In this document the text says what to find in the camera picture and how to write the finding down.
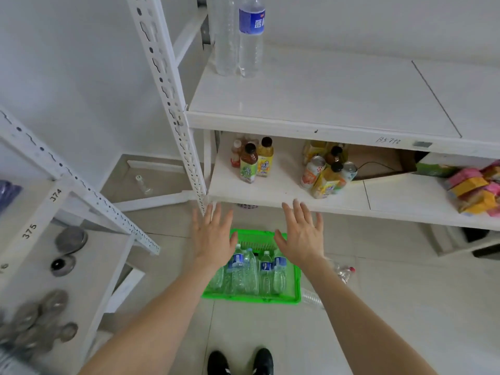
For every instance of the person's right middle finger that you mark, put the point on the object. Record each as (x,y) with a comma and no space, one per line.
(299,212)

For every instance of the red cap empty plastic bottle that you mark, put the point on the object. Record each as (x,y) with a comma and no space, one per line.
(343,271)

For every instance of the yellow drink bottle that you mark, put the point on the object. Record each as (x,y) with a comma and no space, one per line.
(312,148)

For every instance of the grey metal lid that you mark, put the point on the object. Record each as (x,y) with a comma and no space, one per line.
(71,240)

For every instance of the yellow label juice bottle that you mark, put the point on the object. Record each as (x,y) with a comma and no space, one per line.
(265,158)

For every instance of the person's right forearm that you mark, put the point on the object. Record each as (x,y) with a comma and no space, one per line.
(359,320)

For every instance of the red label drink bottle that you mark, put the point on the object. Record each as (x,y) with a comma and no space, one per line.
(235,154)

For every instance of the person's right little finger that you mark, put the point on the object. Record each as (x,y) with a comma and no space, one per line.
(320,226)

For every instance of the person's left little finger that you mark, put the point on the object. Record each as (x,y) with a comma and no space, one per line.
(197,228)

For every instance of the brown cardboard box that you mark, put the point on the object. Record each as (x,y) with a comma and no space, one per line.
(381,162)

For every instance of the person's black shoe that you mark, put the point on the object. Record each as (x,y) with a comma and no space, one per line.
(262,361)
(218,363)

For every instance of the purple object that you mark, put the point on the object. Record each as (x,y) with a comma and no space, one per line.
(7,193)

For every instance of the metal lid with black knob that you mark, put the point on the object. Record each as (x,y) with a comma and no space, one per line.
(62,265)

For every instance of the person's right thumb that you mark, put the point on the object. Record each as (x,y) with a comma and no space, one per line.
(282,240)

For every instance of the pile of colourful snack packets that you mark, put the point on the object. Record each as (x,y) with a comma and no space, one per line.
(474,189)

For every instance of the yellow juice bottle black cap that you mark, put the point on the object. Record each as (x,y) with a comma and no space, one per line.
(328,183)

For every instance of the person's left thumb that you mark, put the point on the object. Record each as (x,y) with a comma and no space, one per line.
(234,242)

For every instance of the green label tea bottle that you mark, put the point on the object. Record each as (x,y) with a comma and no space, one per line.
(248,163)

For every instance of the small white metal shelving unit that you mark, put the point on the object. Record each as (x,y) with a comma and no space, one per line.
(43,214)

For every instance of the person's left hand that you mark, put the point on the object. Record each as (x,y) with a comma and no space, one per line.
(213,242)

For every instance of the small glass bottle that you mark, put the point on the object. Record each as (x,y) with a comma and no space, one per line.
(143,184)

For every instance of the crushed clear plastic bottle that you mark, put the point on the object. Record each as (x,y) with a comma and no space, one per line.
(312,298)

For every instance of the clear unlabelled water bottle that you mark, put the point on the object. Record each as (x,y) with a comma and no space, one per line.
(225,38)

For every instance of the person's right black shoe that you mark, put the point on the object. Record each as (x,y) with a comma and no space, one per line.
(262,361)

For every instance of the tall blue label water bottle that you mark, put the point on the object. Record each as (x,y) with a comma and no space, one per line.
(251,46)

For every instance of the person's left middle finger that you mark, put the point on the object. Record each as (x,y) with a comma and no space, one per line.
(218,216)

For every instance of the brown tea bottle black cap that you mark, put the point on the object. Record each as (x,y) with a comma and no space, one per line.
(336,154)

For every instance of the person's right hand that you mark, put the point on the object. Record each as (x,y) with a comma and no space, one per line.
(304,242)

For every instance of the clear plastic water bottle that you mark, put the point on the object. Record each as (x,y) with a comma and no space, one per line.
(250,269)
(217,281)

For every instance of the grey shelf label sticker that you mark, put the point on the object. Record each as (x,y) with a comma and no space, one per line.
(422,144)

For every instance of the large white metal shelving unit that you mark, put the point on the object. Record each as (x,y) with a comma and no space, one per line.
(312,85)

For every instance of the silver drink can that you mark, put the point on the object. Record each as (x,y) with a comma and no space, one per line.
(349,171)

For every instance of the green snack packet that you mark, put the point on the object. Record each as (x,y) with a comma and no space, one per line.
(433,169)

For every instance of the person's left black shoe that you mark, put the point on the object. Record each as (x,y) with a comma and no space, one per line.
(218,363)

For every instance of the green plastic basket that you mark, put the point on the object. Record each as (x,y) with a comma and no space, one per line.
(250,300)

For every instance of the orange white drink can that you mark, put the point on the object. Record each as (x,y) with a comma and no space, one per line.
(311,173)

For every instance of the person's left forearm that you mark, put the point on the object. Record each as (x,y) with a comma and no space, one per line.
(164,316)

